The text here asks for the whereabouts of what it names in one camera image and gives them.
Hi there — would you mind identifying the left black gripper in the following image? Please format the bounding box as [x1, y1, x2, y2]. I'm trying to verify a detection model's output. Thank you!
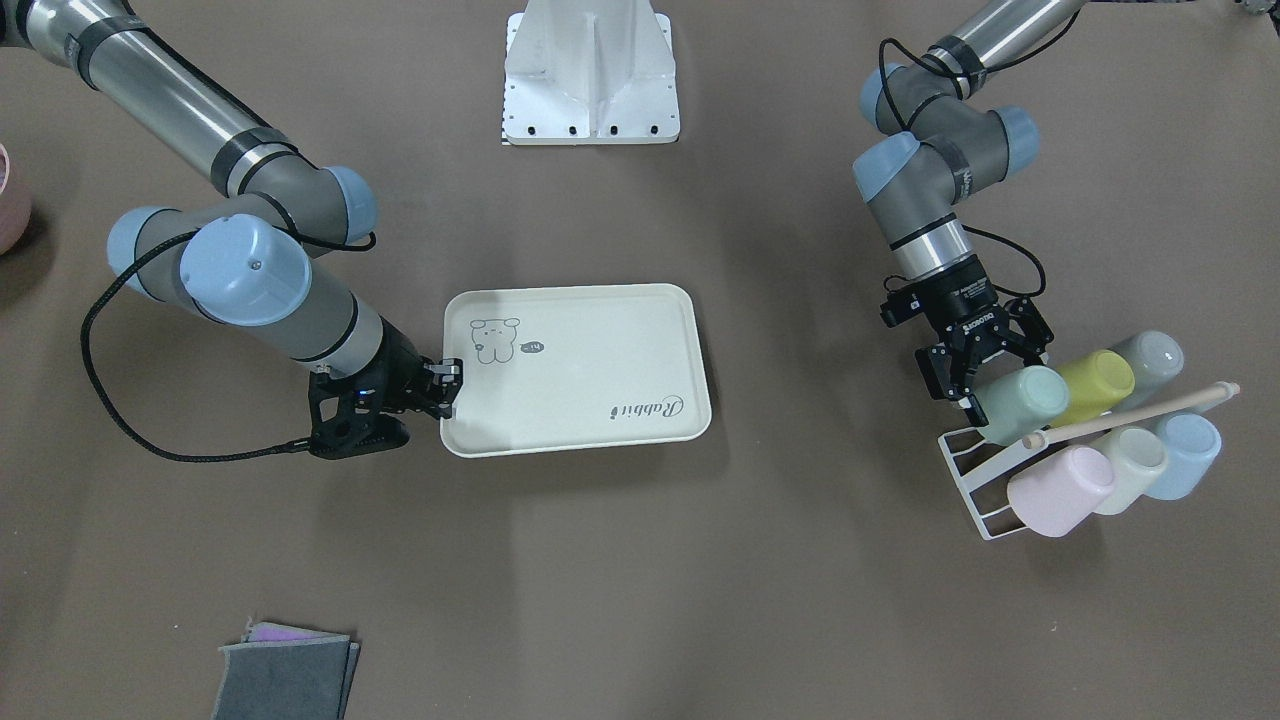
[879, 255, 1055, 427]

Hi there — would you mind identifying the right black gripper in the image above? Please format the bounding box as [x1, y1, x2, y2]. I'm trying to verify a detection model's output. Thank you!
[307, 320, 463, 459]

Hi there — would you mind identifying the mint green cup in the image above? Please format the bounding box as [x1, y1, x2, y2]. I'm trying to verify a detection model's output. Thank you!
[975, 365, 1070, 446]

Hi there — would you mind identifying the cream rabbit tray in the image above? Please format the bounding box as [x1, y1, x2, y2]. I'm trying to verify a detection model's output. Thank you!
[440, 283, 712, 457]

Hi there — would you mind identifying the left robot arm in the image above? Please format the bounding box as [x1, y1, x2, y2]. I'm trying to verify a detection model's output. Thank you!
[852, 1, 1083, 427]

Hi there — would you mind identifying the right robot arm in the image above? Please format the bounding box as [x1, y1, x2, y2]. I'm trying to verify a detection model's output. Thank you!
[3, 1, 465, 462]

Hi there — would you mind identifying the yellow cup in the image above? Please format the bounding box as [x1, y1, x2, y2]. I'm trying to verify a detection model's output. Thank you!
[1050, 348, 1137, 427]

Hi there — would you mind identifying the pink cup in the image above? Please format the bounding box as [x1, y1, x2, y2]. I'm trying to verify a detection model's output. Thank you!
[1007, 445, 1116, 537]

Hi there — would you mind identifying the grey cup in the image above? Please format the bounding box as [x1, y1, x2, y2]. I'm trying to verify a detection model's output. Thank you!
[1108, 331, 1185, 413]

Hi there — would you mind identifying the white cup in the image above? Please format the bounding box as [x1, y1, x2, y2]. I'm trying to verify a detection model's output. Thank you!
[1088, 427, 1169, 515]

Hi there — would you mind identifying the light blue cup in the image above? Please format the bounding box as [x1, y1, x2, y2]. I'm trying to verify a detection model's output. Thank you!
[1144, 413, 1222, 501]

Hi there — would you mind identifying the purple cloth under grey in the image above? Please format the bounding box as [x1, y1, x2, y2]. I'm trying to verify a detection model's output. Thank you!
[243, 621, 338, 643]

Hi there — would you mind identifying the grey folded cloth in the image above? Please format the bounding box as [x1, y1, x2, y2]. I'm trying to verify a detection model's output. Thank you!
[211, 635, 361, 719]

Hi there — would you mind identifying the pink ice bowl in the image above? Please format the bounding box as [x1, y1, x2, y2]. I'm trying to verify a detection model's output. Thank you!
[1, 145, 32, 255]

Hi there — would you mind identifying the white wire cup rack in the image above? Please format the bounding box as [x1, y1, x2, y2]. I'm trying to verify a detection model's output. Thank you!
[937, 380, 1242, 541]

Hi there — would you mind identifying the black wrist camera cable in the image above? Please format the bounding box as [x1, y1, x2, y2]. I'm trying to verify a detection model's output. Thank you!
[79, 231, 378, 464]

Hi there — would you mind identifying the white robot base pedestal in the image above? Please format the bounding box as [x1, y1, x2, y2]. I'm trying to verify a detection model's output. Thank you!
[500, 1, 681, 146]

